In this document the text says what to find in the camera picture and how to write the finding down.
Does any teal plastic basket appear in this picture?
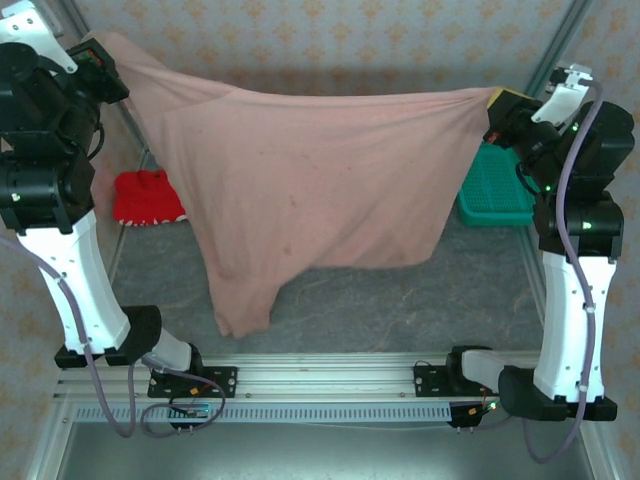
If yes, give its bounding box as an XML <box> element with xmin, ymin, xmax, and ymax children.
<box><xmin>458</xmin><ymin>142</ymin><xmax>539</xmax><ymax>227</ymax></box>

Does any red t-shirt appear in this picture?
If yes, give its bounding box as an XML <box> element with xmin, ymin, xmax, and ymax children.
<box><xmin>112</xmin><ymin>168</ymin><xmax>187</xmax><ymax>229</ymax></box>

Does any pink t-shirt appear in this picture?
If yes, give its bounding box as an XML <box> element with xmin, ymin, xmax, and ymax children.
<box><xmin>82</xmin><ymin>30</ymin><xmax>501</xmax><ymax>340</ymax></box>

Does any small circuit board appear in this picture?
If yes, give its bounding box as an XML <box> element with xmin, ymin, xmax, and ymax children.
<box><xmin>467</xmin><ymin>398</ymin><xmax>507</xmax><ymax>417</ymax></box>
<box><xmin>169</xmin><ymin>402</ymin><xmax>211</xmax><ymax>419</ymax></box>

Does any grey metal lower panel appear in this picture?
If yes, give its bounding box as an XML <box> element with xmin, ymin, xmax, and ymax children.
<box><xmin>54</xmin><ymin>422</ymin><xmax>599</xmax><ymax>480</ymax></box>

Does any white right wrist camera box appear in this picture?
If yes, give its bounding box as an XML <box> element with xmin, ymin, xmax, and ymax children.
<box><xmin>530</xmin><ymin>62</ymin><xmax>596</xmax><ymax>124</ymax></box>

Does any aluminium frame post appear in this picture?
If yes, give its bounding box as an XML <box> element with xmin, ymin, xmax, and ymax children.
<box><xmin>519</xmin><ymin>0</ymin><xmax>596</xmax><ymax>101</ymax></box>
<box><xmin>49</xmin><ymin>0</ymin><xmax>151</xmax><ymax>156</ymax></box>

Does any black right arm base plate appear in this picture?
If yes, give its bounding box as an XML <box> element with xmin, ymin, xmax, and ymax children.
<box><xmin>413</xmin><ymin>364</ymin><xmax>504</xmax><ymax>400</ymax></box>

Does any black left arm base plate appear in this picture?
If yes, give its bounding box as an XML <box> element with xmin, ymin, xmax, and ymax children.
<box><xmin>147</xmin><ymin>365</ymin><xmax>239</xmax><ymax>400</ymax></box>

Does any aluminium mounting rail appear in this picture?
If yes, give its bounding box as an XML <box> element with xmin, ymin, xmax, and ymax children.
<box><xmin>52</xmin><ymin>352</ymin><xmax>600</xmax><ymax>404</ymax></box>

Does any slotted grey cable duct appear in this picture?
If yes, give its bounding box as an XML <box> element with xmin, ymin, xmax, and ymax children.
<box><xmin>74</xmin><ymin>403</ymin><xmax>454</xmax><ymax>424</ymax></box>

